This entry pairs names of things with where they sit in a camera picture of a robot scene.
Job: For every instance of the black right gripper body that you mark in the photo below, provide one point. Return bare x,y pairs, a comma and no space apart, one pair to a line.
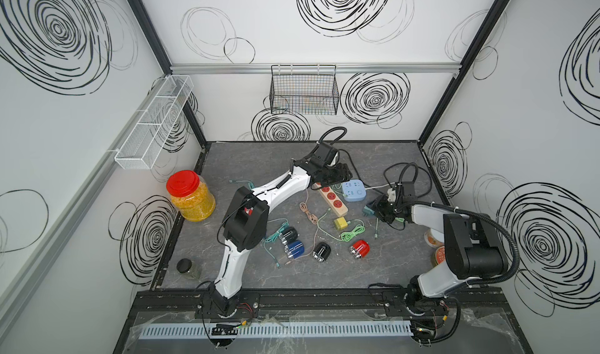
387,210

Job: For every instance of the dark teal USB charger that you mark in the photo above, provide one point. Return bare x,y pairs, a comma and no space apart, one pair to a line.
368,211

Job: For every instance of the yellow USB charger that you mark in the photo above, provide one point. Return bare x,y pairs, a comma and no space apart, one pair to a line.
340,223

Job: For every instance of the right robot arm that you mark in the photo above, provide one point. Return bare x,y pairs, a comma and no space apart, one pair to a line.
478,250

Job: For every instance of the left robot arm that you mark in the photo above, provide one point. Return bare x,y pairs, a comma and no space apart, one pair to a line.
244,224

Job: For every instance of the blue power strip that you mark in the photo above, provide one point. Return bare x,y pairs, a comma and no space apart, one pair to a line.
354,191

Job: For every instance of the white lidded container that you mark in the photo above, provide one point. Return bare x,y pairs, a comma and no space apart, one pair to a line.
432,240

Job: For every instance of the beige power strip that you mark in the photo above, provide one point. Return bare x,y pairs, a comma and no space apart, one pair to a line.
332,199

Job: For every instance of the red round tin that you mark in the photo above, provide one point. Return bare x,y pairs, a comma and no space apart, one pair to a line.
438,256

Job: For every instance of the clear jar of yellow flakes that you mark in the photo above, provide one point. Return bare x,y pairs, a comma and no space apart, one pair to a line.
191,195

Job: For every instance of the small dark glass jar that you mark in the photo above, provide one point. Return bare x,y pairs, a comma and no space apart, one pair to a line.
189,269

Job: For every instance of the black wire basket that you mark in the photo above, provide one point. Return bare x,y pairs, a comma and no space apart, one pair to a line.
304,94

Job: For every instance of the aluminium wall rail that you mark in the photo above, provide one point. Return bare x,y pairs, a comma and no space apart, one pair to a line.
313,68

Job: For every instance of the black corner frame post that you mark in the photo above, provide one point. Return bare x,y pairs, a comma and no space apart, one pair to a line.
160,53

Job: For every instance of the white wire shelf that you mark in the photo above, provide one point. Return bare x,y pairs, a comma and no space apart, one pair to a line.
160,127

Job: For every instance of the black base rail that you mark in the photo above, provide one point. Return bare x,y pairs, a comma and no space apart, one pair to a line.
254,303

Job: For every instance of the white slotted cable duct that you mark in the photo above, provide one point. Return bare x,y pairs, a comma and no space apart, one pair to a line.
297,329

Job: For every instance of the right black corner post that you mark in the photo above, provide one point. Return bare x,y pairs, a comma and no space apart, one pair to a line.
488,25

